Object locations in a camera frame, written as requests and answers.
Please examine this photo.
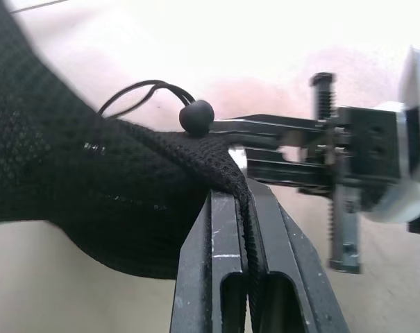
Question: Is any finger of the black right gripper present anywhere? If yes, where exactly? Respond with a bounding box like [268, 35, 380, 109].
[209, 113, 336, 144]
[245, 148, 336, 194]

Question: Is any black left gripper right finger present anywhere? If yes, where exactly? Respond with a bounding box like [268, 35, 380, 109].
[248, 179, 351, 333]

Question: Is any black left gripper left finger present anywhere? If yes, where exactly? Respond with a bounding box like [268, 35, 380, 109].
[169, 189, 249, 333]

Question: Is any black mesh drawstring pouch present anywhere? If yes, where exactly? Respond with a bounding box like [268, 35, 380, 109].
[0, 0, 263, 333]

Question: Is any black round cord stopper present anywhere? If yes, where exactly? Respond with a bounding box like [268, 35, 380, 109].
[178, 99, 215, 135]

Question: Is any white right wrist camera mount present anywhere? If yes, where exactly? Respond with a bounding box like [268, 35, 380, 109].
[360, 44, 420, 225]

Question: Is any black drawstring cord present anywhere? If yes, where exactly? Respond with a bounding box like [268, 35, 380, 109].
[96, 79, 197, 119]

